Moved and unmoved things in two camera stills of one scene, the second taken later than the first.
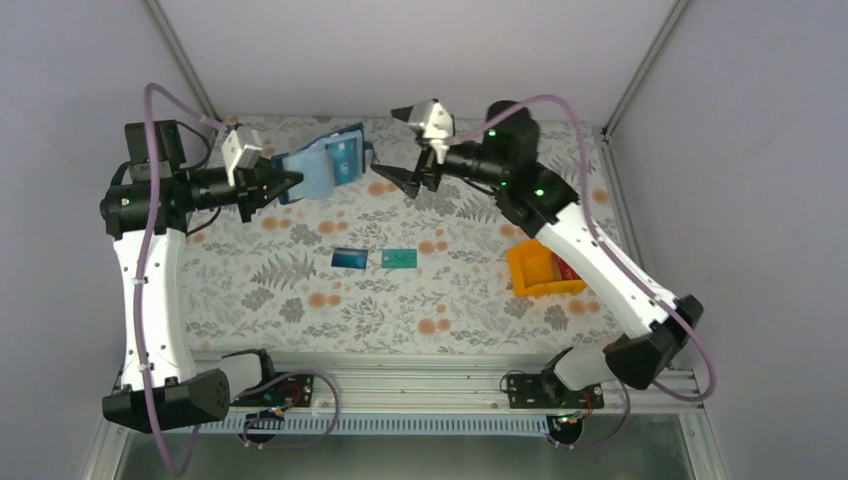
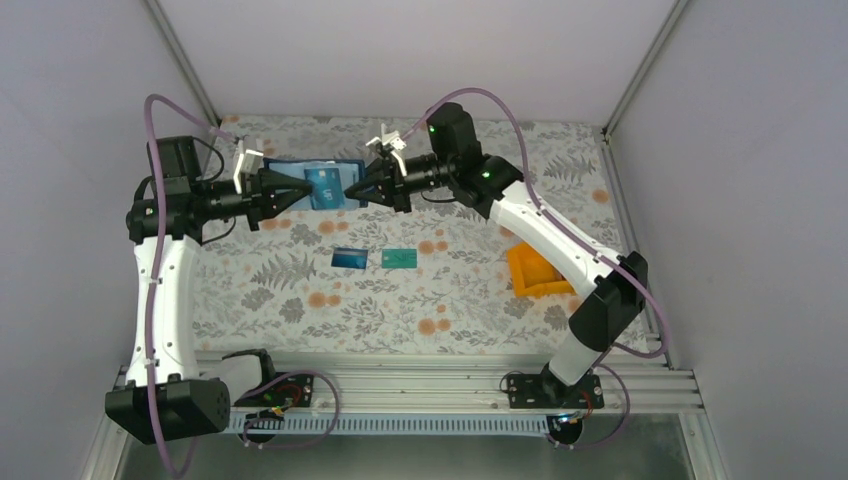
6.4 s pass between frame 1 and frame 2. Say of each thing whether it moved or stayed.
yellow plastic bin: stayed
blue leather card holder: moved
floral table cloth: stayed
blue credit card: stayed
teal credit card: stayed
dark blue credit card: moved
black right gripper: moved
